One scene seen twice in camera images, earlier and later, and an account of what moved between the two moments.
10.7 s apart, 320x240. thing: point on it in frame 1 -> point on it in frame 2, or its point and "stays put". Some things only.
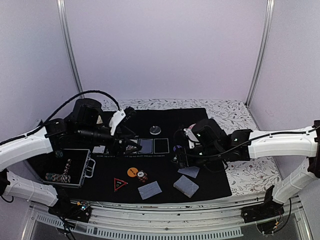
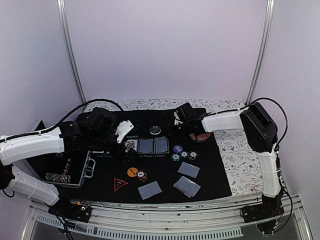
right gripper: x=184 y=159 -> x=173 y=134
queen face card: x=129 y=147 stays put
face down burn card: x=147 y=145 stays put
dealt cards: x=149 y=190 stays put
